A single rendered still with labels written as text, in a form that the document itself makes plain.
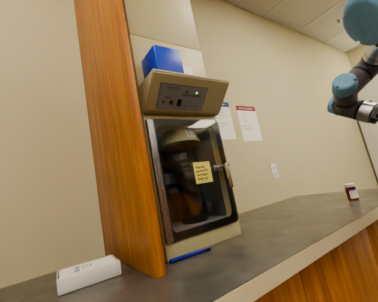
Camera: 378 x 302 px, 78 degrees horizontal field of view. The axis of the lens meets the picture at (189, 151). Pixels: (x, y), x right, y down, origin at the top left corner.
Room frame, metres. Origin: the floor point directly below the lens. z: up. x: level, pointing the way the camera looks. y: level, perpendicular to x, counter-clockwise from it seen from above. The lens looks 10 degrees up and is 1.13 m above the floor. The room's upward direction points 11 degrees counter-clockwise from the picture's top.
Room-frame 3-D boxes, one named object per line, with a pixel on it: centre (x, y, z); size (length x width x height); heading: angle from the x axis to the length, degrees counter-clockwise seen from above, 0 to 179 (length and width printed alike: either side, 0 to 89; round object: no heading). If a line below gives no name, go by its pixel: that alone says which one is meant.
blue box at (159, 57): (0.72, 0.03, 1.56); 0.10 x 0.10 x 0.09; 36
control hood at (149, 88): (0.78, -0.04, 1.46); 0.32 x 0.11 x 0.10; 126
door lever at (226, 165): (0.85, -0.11, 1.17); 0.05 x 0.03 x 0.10; 35
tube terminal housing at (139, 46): (0.92, 0.07, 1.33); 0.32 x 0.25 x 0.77; 126
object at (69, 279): (0.71, 0.35, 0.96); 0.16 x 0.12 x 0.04; 121
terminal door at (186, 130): (0.82, -0.01, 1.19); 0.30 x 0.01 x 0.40; 125
